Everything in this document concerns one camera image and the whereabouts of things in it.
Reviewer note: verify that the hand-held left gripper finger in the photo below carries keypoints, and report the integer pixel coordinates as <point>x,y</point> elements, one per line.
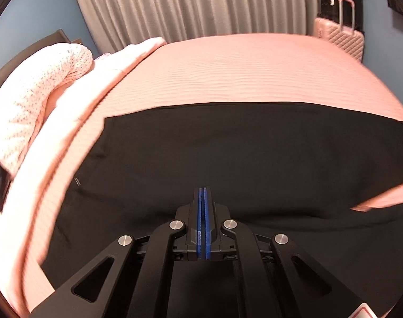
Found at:
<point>200,212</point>
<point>207,212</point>

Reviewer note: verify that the light pink folded blanket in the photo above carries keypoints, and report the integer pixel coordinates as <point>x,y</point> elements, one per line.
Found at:
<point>89,92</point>

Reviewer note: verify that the dark headboard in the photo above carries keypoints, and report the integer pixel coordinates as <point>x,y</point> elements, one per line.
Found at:
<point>29,48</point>

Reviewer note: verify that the pink bed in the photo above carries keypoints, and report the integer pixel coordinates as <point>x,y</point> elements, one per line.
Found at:
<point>241,69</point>

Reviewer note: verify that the grey curtain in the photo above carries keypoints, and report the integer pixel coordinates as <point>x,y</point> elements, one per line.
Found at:
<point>195,3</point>

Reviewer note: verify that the white dotted pillow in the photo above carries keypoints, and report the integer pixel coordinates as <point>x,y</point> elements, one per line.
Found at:
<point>39,89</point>

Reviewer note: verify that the pink suitcase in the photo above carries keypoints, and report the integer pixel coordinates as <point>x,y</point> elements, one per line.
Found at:
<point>337,36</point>

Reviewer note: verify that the black pants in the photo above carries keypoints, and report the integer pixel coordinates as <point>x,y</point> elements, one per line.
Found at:
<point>247,152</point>

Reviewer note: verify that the white red card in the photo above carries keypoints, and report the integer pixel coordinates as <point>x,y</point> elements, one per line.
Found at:
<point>363,312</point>

